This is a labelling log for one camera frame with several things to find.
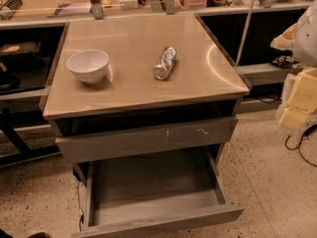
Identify grey drawer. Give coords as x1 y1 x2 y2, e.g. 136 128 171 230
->
56 116 238 163
71 148 244 238

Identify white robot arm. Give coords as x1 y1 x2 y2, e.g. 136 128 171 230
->
270 0 317 129

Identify grey drawer cabinet with top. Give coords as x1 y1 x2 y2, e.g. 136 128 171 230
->
39 12 253 238

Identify grey top drawer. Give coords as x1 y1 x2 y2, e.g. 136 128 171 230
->
56 116 238 163

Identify silver drink can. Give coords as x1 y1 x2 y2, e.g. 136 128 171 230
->
153 47 177 80

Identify white bowl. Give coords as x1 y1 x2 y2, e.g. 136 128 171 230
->
66 50 110 84

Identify dark patterned object on shelf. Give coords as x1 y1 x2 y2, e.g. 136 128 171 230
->
271 56 298 68

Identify purple white booklet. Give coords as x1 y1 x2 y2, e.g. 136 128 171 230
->
53 3 91 17

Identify wooden stick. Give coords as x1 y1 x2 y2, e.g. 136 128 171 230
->
235 0 255 66

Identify black coil spring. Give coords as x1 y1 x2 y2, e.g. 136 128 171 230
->
0 0 23 20

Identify dark shoe at bottom left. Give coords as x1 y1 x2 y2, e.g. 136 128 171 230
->
0 229 52 238

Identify black floor cable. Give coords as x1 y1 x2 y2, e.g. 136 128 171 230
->
284 124 317 168

